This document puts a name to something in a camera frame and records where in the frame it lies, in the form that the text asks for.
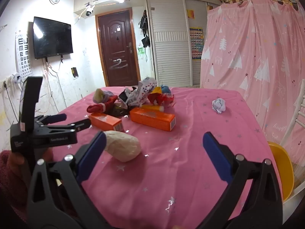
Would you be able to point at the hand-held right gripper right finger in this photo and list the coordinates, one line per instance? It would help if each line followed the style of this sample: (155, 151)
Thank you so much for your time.
(217, 158)

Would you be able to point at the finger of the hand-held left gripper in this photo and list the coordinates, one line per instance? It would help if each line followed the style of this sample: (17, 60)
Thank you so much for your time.
(56, 118)
(71, 127)

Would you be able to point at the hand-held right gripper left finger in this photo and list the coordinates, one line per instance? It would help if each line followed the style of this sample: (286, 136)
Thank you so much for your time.
(91, 158)

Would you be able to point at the yellow chair seat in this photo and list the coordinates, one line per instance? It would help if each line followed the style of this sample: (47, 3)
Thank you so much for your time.
(282, 169)

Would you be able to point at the white patterned plastic wrapper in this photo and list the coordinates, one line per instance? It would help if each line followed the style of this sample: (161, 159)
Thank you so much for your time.
(145, 90)

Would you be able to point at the person's left forearm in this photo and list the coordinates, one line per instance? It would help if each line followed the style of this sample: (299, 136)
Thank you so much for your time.
(9, 186)

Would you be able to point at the person's left hand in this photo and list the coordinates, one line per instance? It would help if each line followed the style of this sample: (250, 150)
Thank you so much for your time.
(15, 161)

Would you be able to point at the beige stone-like lump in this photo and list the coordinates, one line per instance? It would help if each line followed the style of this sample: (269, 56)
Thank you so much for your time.
(122, 145)

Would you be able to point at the orange carton box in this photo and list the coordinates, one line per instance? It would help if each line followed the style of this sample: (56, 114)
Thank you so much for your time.
(152, 119)
(106, 121)

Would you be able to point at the beige rolled cloth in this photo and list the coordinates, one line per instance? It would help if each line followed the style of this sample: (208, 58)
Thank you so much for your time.
(98, 95)

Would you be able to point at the pink star tablecloth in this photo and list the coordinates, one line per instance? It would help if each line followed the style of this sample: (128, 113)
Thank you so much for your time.
(171, 171)

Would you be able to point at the eye chart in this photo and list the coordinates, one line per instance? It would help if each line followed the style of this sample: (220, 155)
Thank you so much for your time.
(23, 54)

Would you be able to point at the brown snack packet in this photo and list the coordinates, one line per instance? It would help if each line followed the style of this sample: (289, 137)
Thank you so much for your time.
(119, 109)

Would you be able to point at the crumpled white paper ball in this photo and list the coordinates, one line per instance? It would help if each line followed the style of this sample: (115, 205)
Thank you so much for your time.
(218, 105)

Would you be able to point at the red snack packet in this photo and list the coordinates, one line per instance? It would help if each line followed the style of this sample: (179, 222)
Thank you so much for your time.
(158, 99)

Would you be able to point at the white slatted chair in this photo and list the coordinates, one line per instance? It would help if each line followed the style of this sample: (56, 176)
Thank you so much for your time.
(296, 124)

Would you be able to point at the dark brown door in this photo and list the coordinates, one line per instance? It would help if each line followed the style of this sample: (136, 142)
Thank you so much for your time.
(118, 47)

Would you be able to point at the green plastic bag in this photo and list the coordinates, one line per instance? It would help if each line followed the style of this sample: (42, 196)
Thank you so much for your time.
(142, 52)

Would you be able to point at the pink tree print curtain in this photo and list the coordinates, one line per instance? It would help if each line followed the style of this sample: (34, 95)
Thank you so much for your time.
(247, 59)

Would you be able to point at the black hanging bag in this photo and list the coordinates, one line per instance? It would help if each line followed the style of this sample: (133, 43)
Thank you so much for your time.
(143, 20)
(145, 41)

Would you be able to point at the colourful chart poster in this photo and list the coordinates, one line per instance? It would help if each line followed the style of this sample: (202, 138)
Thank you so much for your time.
(197, 43)

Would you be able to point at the white louvered wardrobe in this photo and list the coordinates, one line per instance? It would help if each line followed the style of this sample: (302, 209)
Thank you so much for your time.
(171, 43)

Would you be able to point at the black wall television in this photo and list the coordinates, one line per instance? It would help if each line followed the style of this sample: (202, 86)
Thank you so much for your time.
(52, 38)

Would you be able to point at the white security camera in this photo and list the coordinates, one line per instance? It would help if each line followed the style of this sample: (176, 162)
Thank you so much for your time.
(89, 10)

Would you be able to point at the yellow wall poster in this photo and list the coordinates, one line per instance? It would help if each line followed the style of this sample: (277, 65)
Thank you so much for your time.
(191, 13)

